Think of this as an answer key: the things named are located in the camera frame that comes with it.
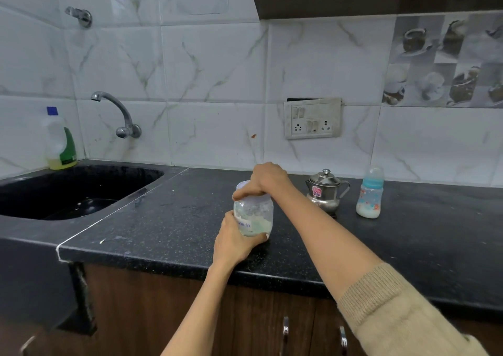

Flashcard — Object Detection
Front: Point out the person's left hand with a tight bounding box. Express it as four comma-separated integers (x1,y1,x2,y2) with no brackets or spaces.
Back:
212,209,271,268

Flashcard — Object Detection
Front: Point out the person's right hand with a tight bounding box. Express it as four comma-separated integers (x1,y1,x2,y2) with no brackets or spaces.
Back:
232,161,293,203

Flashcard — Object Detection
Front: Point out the lavender plastic jar lid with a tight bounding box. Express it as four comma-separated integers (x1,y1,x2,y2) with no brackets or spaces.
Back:
234,180,272,202

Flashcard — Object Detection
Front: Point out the clear formula powder jar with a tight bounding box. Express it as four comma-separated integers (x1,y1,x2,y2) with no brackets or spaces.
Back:
233,194,274,238

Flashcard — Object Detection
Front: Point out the small steel kettle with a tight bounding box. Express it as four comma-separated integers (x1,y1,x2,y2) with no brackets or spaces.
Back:
305,168,352,215

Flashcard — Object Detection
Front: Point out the clear printed baby bottle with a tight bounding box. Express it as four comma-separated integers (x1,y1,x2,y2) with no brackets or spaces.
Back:
356,186,384,219

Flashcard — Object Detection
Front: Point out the person's left forearm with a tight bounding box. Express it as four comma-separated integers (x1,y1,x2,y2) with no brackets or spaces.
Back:
161,259,246,356

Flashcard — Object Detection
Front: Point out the dish soap bottle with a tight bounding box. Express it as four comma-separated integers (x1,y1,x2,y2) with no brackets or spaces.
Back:
43,106,78,171

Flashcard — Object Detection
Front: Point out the brown wooden base cabinet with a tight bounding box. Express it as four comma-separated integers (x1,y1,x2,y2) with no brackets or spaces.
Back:
0,263,503,356

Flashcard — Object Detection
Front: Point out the black kitchen sink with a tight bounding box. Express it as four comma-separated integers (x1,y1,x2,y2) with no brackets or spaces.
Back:
0,165,165,221

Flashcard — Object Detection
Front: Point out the beige knit sleeve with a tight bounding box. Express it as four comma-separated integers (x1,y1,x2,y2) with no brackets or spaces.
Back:
337,262,490,356

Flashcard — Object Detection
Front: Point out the white switch socket board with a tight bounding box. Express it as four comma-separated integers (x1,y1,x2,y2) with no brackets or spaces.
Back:
283,97,343,140

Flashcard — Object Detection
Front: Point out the chrome curved wall faucet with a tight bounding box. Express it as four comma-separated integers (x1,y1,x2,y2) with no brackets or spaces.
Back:
91,91,142,139

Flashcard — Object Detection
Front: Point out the chrome wall valve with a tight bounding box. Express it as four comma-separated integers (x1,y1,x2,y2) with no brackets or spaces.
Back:
64,6,93,29

